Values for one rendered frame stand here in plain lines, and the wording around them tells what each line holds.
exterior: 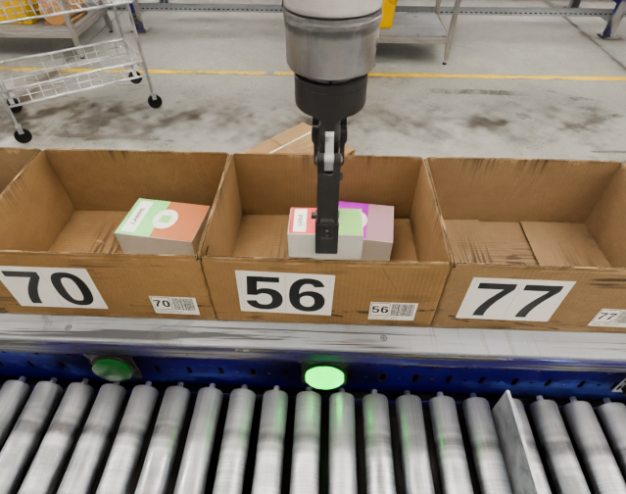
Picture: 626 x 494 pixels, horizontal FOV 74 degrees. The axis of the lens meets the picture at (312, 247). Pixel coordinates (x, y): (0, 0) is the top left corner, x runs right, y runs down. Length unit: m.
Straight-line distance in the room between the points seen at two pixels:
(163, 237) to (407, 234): 0.51
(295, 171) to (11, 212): 0.54
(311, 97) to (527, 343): 0.58
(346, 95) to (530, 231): 0.69
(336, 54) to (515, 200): 0.68
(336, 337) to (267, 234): 0.29
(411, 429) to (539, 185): 0.56
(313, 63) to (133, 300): 0.54
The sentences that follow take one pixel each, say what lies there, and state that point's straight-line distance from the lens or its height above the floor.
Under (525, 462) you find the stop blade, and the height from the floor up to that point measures 0.80.
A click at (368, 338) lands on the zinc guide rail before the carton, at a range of 0.75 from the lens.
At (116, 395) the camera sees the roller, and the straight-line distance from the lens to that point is 0.94.
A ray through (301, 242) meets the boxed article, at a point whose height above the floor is 1.12.
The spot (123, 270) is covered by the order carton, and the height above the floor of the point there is 1.01.
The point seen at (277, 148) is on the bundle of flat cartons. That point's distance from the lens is 2.61.
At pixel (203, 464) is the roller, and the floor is 0.74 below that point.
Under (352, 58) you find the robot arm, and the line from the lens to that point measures 0.41.
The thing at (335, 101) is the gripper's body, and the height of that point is 1.33.
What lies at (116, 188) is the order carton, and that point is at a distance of 1.03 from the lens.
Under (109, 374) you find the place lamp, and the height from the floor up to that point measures 0.81.
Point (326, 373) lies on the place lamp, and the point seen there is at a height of 0.84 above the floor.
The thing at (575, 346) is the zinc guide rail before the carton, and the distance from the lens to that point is 0.86.
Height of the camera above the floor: 1.52
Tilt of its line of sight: 46 degrees down
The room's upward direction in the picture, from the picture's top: straight up
